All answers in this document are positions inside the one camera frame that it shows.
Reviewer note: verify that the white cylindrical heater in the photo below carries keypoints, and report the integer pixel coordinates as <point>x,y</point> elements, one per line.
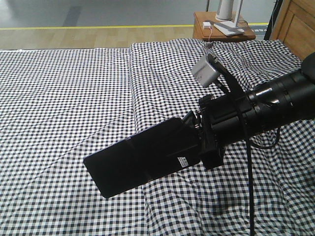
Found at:
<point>224,11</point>

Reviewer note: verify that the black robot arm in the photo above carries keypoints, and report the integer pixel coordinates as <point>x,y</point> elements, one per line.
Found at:
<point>275,103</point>

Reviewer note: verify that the grey metal pole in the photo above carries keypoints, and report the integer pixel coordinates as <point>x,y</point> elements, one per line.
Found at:
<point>207,5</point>

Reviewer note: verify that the black white checkered bed sheet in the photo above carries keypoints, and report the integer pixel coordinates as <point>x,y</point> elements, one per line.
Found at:
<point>56,108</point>

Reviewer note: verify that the small white charger box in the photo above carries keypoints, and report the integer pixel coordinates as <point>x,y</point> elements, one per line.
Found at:
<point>206,25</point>

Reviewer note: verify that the black white checkered quilt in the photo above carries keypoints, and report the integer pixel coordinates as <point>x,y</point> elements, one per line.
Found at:
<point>196,202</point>

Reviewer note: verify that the wooden nightstand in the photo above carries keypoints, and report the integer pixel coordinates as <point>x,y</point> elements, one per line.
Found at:
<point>214,34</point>

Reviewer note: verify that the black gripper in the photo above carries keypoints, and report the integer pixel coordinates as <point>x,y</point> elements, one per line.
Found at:
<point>223,123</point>

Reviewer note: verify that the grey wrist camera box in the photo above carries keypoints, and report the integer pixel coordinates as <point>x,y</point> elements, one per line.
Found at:
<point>204,72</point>

